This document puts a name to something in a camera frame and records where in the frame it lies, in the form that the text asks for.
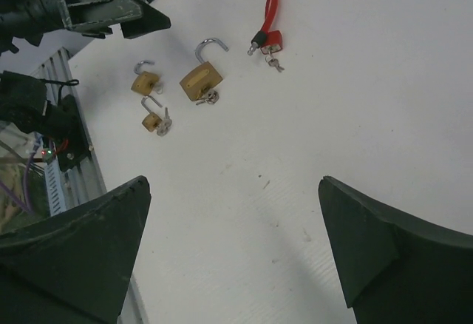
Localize large padlock keys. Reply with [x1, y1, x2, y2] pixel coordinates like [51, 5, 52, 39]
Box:
[196, 88, 220, 106]

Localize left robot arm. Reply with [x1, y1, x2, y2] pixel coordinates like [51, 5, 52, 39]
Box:
[1, 0, 171, 140]

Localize large brass padlock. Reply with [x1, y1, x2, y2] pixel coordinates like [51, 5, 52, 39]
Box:
[180, 38, 229, 103]

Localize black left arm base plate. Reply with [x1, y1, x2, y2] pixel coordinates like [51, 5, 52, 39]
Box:
[57, 95, 92, 172]

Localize cable lock keys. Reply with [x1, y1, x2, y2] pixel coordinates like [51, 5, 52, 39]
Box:
[265, 53, 285, 72]

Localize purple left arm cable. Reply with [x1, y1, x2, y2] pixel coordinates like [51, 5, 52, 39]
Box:
[0, 142, 47, 216]

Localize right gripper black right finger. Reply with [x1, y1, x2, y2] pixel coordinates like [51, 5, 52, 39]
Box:
[318, 176, 472, 323]

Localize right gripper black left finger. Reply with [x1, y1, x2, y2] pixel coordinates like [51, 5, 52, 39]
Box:
[1, 176, 151, 323]

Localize aluminium mounting rail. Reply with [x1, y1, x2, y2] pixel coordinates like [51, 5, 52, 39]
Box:
[33, 47, 149, 323]

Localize white slotted cable duct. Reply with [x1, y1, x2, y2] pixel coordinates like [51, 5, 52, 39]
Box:
[41, 137, 68, 217]

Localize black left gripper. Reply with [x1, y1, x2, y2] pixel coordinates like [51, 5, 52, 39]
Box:
[1, 0, 171, 54]

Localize medium brass padlock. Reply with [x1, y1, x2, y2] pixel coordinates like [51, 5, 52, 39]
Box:
[131, 60, 163, 96]

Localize small brass padlock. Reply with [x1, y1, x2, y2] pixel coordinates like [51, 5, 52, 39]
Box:
[141, 95, 163, 132]

